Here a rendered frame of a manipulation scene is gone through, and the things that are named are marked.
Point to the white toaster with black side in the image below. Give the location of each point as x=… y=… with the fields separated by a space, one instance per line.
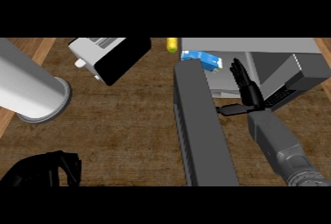
x=109 y=57

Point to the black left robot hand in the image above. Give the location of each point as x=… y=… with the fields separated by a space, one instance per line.
x=39 y=172

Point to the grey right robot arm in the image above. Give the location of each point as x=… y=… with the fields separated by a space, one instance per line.
x=280 y=145

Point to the grey microwave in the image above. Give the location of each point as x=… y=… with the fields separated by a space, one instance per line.
x=267 y=70

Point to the blue and white milk carton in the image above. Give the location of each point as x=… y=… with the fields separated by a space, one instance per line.
x=206 y=59

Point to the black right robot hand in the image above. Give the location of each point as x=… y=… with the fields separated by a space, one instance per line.
x=247 y=90

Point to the pale grey cylinder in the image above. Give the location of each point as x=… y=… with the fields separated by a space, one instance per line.
x=30 y=87

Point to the yellow green corn cob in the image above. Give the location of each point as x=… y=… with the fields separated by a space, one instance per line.
x=172 y=44

